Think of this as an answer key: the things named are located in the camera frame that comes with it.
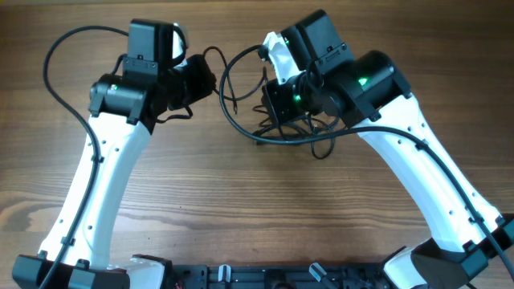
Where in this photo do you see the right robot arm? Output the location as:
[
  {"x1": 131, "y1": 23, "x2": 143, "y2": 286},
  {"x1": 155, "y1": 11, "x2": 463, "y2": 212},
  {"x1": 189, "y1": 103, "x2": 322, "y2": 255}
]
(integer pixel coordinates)
[{"x1": 259, "y1": 10, "x2": 513, "y2": 288}]

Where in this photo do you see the right camera black cable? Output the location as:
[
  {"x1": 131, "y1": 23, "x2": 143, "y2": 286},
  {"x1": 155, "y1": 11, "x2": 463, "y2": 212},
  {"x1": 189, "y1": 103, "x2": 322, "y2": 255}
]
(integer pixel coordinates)
[{"x1": 218, "y1": 43, "x2": 514, "y2": 282}]

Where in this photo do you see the black USB cable long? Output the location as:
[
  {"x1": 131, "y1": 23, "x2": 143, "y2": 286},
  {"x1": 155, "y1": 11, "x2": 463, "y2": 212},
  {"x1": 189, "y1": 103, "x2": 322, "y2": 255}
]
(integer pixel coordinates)
[{"x1": 202, "y1": 46, "x2": 268, "y2": 114}]

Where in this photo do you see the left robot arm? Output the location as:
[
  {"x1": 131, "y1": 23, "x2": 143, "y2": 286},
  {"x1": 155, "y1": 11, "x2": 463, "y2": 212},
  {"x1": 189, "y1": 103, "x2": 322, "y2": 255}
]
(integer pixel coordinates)
[{"x1": 12, "y1": 19, "x2": 216, "y2": 288}]

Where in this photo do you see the black USB cable bundle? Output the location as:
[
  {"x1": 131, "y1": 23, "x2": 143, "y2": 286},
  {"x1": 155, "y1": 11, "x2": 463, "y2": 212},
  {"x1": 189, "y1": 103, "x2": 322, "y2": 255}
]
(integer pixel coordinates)
[{"x1": 251, "y1": 104, "x2": 346, "y2": 161}]

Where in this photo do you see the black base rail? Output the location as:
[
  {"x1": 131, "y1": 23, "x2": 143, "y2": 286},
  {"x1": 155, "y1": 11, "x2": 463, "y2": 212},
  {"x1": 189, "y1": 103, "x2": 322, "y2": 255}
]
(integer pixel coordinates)
[{"x1": 165, "y1": 263, "x2": 394, "y2": 289}]

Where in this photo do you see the left camera black cable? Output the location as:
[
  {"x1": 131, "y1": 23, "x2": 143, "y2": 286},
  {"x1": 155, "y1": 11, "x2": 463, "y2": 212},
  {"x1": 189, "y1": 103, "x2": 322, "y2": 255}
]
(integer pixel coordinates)
[{"x1": 38, "y1": 25, "x2": 130, "y2": 289}]

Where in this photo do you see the camera black cable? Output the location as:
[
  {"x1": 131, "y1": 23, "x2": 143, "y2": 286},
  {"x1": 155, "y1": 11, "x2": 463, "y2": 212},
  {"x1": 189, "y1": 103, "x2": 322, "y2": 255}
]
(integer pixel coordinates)
[
  {"x1": 218, "y1": 43, "x2": 514, "y2": 282},
  {"x1": 38, "y1": 25, "x2": 130, "y2": 289}
]

